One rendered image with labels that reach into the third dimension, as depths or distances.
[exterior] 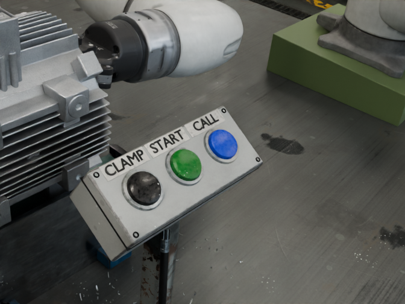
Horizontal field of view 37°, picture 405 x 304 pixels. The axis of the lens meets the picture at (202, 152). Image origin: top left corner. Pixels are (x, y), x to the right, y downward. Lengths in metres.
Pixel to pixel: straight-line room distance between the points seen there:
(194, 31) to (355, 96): 0.50
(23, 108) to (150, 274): 0.21
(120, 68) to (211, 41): 0.15
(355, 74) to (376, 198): 0.30
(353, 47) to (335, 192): 0.37
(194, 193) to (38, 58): 0.23
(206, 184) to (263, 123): 0.58
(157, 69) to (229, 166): 0.25
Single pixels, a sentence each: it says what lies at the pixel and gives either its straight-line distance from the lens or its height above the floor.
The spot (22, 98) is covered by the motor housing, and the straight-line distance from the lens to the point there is 0.62.
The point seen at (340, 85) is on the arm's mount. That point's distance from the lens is 1.22.
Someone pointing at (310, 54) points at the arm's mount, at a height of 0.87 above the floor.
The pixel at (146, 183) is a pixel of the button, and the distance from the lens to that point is 0.50.
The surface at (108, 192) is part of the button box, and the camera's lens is 0.49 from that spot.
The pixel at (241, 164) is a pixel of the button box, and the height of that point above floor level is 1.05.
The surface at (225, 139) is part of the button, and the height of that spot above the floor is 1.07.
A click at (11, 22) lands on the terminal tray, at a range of 0.60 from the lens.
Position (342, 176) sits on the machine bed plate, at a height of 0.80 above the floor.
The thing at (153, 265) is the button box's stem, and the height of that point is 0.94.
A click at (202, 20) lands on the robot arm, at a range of 0.82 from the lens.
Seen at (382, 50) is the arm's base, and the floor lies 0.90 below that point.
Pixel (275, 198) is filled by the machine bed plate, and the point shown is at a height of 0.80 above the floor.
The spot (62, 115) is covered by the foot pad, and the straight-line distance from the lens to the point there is 0.62.
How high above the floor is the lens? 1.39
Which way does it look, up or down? 35 degrees down
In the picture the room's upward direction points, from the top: 7 degrees clockwise
